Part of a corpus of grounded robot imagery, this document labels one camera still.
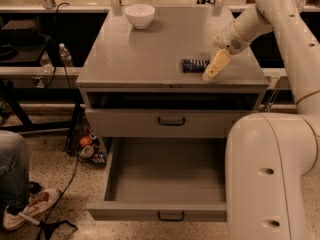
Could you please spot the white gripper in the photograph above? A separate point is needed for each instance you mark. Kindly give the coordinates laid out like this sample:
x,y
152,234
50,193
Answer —
x,y
230,41

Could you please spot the blue rxbar blueberry wrapper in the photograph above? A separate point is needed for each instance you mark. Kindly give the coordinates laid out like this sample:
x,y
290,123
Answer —
x,y
194,66

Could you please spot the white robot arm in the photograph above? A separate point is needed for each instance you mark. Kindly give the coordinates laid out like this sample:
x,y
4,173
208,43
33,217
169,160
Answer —
x,y
268,153

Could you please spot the grey drawer cabinet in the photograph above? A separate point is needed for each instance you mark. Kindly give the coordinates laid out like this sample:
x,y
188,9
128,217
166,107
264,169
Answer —
x,y
142,69

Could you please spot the open grey lower drawer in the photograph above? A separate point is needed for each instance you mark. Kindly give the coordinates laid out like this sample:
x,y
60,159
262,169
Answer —
x,y
164,179

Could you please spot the white ceramic bowl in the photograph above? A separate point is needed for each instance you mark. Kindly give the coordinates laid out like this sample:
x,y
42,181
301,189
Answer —
x,y
140,15

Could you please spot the clear plastic water bottle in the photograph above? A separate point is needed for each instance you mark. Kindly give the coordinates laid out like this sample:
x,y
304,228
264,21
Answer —
x,y
65,56

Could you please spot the basket of small objects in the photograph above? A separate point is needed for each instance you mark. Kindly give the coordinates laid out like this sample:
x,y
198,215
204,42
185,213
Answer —
x,y
84,144

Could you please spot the black side table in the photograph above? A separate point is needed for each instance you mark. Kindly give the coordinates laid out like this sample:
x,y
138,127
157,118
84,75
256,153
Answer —
x,y
23,80

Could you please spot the person's jeans leg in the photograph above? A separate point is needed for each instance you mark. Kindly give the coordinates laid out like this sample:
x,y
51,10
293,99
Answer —
x,y
14,170

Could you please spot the white red sneaker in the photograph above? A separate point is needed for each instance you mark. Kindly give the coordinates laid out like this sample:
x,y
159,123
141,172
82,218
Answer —
x,y
37,204

